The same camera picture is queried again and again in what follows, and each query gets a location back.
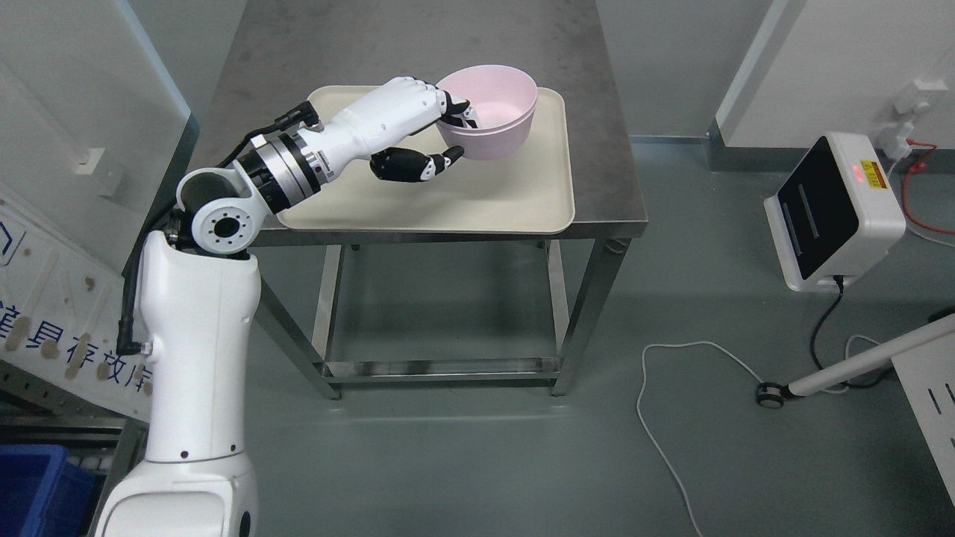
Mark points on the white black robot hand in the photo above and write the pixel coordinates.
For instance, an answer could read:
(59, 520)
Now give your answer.
(370, 128)

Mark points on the pink bowl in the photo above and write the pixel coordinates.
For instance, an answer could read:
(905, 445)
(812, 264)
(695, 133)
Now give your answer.
(501, 133)
(502, 97)

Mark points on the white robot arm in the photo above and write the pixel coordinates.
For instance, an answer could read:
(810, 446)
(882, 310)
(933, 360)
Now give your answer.
(190, 292)

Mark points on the stainless steel table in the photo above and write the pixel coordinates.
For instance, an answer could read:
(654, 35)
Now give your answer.
(560, 41)

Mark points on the beige plastic tray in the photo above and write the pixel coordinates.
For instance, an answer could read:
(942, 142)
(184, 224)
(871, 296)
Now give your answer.
(527, 193)

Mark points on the white sign board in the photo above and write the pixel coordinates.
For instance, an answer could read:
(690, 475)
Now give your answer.
(59, 318)

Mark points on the white black box device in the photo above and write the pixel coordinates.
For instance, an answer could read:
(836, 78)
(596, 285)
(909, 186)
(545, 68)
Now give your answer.
(836, 215)

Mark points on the white stand leg with caster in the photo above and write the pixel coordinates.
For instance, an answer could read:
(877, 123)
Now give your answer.
(773, 395)

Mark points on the blue bin bottom left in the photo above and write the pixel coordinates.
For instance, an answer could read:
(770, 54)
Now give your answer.
(42, 493)

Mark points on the white wall bracket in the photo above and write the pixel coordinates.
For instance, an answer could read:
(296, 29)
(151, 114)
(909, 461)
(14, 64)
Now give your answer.
(92, 163)

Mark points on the white wall socket plug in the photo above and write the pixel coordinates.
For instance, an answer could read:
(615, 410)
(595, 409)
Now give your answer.
(915, 99)

